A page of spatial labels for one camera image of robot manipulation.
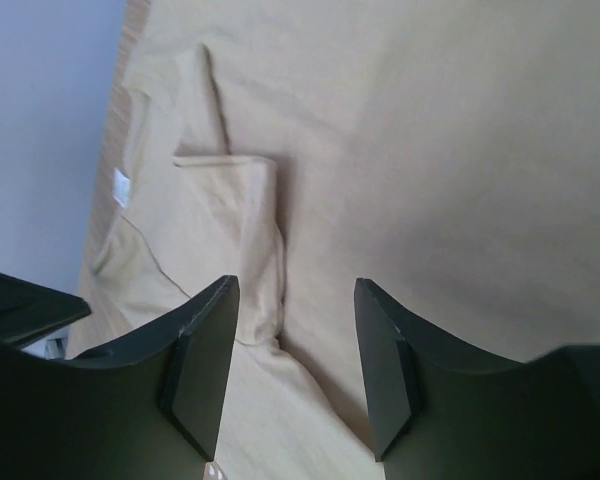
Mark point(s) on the beige t shirt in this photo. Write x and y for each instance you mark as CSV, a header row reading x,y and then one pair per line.
x,y
447,150

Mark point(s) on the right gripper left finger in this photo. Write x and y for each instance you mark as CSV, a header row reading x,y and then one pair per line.
x,y
146,405

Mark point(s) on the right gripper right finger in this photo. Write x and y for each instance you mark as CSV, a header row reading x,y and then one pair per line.
x,y
442,408

